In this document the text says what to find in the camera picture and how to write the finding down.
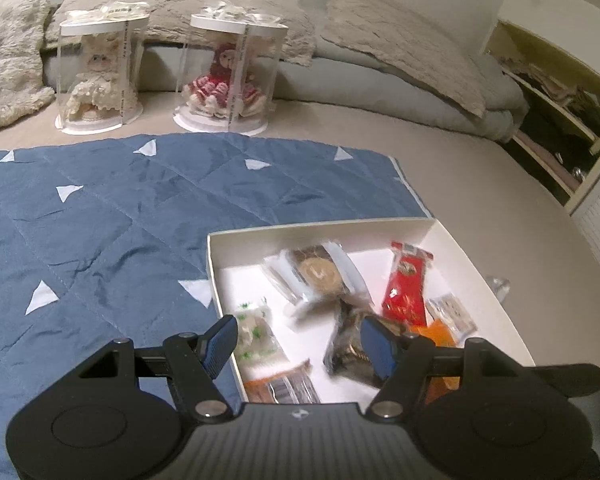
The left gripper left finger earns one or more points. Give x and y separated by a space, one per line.
190 363

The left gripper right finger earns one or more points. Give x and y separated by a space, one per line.
405 364

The red snack packet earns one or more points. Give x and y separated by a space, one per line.
404 297

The dark foil cake packet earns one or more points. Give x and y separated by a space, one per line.
344 355

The green white candy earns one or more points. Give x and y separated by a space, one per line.
256 343

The white cookie snack packet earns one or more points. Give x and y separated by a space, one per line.
450 311

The orange barcode snack packet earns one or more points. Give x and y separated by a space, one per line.
293 386

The clear round pastry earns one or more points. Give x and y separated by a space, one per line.
317 274

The white cardboard tray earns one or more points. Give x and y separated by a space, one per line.
240 280

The blue quilted triangle mat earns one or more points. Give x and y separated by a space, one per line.
108 239

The red doll display case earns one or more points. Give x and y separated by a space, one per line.
228 68

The white doll display case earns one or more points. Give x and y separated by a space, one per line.
99 53

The white fluffy pillow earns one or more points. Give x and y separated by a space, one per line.
22 90

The wooden right shelf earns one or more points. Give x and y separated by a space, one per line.
551 48

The beige right pillow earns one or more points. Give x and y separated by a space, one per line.
403 39

